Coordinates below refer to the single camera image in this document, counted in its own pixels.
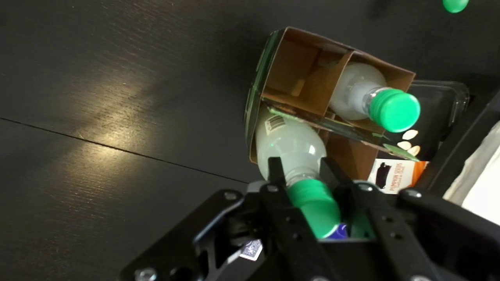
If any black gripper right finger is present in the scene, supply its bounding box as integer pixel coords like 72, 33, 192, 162
318, 156, 500, 281

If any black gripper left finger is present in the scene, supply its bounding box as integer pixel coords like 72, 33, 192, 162
122, 156, 334, 281

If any large white bottle green cap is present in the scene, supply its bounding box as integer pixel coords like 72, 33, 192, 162
253, 114, 343, 242

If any orange and white label card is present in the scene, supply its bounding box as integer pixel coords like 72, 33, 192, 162
365, 157, 429, 195

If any black napkin tray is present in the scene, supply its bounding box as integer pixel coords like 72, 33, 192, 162
415, 87, 500, 201

